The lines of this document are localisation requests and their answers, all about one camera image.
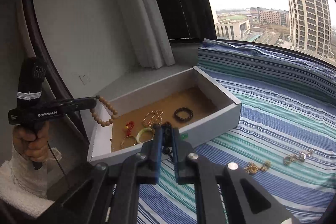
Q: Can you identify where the white cardboard box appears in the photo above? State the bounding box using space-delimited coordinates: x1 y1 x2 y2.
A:
81 67 242 165

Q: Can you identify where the white fleece sleeve forearm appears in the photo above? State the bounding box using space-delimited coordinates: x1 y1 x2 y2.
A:
1 147 62 219

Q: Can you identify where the blue green striped bedsheet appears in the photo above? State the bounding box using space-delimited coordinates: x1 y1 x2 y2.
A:
112 39 336 224

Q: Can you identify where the brown wooden bead bracelet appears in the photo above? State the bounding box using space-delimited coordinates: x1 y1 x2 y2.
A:
89 95 119 127

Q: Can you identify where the pale green jade bangle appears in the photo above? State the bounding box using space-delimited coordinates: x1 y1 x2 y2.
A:
136 127 155 144

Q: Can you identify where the silver ring chain jewelry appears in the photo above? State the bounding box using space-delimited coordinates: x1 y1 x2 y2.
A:
283 149 314 165

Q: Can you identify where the gold bangle with red charm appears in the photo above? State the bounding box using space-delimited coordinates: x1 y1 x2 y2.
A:
121 121 137 149

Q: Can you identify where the dark cylindrical bottle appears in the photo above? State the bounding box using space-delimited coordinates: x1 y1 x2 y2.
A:
161 122 173 161

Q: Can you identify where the wall power socket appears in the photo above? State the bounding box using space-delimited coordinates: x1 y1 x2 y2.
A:
78 75 91 85

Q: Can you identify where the person's left hand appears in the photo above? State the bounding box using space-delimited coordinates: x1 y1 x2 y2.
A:
13 121 49 162

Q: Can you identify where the black bead bracelet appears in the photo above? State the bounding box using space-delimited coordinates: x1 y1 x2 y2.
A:
174 107 194 123

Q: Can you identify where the gold bead necklace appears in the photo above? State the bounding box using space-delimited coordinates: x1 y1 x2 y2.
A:
142 109 164 127

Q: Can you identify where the left white curtain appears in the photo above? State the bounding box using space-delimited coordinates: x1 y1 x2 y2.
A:
117 0 175 69

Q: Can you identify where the gold chain with ring pendant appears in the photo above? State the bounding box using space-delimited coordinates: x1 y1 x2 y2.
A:
243 160 272 175

